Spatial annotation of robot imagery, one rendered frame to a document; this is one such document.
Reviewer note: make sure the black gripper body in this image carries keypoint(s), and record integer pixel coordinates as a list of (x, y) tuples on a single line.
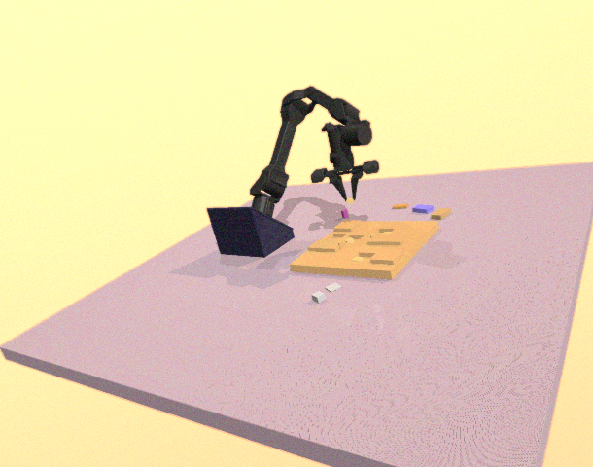
[(342, 160)]

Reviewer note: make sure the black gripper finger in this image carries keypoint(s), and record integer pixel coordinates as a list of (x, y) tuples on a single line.
[(339, 185), (354, 184)]

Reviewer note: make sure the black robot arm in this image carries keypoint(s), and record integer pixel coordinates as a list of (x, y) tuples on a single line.
[(351, 132)]

